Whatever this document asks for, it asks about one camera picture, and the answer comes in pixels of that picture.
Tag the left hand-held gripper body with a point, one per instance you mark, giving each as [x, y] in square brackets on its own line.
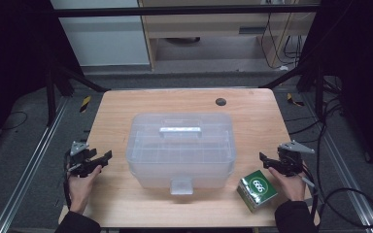
[79, 158]

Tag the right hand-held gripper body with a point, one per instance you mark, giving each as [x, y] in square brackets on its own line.
[290, 161]

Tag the green cardboard box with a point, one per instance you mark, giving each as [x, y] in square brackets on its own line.
[257, 191]

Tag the clear plastic storage box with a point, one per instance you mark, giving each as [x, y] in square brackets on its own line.
[181, 155]

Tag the person's right hand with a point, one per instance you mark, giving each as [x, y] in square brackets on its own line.
[291, 187]

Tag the person's left hand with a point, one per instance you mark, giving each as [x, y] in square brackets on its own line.
[80, 189]

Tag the yellow black striped tape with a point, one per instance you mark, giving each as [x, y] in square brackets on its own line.
[293, 99]
[85, 104]

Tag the black metal stand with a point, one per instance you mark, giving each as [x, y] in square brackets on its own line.
[50, 97]
[319, 93]

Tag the white cabinet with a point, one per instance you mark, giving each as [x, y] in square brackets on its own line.
[103, 39]

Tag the dark curtain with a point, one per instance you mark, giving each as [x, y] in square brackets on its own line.
[362, 64]
[9, 64]

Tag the light wooden desk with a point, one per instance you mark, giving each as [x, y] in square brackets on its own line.
[207, 27]

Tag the black horizontal bar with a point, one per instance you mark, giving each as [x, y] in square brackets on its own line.
[175, 11]

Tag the aluminium floor rail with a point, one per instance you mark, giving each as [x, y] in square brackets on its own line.
[343, 168]
[29, 165]

